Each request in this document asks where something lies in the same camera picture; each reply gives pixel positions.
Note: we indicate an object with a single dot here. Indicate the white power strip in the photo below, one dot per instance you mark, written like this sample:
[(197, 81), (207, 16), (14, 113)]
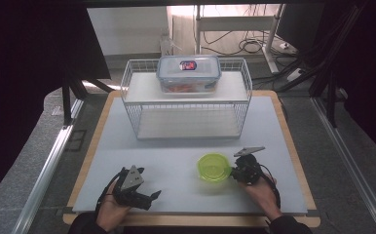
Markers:
[(294, 74)]

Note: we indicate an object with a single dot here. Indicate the person's right hand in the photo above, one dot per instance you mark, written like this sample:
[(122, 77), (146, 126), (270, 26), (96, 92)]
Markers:
[(262, 195)]

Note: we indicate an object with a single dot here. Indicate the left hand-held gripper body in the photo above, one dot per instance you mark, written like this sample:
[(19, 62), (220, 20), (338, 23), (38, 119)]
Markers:
[(132, 188)]

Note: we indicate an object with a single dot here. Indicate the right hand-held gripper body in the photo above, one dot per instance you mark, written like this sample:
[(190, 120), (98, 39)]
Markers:
[(248, 169)]

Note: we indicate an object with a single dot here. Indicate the clear lidded food container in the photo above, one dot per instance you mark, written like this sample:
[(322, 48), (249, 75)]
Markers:
[(188, 73)]

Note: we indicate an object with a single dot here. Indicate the light grey table mat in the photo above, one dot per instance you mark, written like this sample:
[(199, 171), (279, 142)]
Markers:
[(176, 162)]

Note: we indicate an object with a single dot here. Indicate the dark monitor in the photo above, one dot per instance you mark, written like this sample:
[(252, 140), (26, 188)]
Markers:
[(301, 26)]

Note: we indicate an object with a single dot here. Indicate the round green lidded container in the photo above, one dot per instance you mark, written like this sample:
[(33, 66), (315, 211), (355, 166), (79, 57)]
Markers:
[(213, 167)]

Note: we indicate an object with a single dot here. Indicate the white wall panel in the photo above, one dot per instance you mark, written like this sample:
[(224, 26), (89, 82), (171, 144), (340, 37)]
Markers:
[(127, 31)]

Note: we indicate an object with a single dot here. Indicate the white metal desk frame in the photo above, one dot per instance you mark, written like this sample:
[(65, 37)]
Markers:
[(234, 22)]

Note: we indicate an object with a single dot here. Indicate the aluminium rail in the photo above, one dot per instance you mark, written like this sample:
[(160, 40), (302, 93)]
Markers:
[(355, 169), (43, 169)]

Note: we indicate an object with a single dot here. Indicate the black metal stand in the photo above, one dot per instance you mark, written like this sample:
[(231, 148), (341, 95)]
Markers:
[(79, 94)]

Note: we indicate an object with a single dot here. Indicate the dark floor vent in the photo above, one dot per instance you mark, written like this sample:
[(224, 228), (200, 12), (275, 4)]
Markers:
[(75, 140)]

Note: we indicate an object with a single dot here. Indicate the black curtain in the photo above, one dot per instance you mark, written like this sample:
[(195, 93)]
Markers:
[(30, 65), (368, 65)]

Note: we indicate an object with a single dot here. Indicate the person's left hand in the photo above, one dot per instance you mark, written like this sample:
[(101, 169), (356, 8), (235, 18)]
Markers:
[(111, 211)]

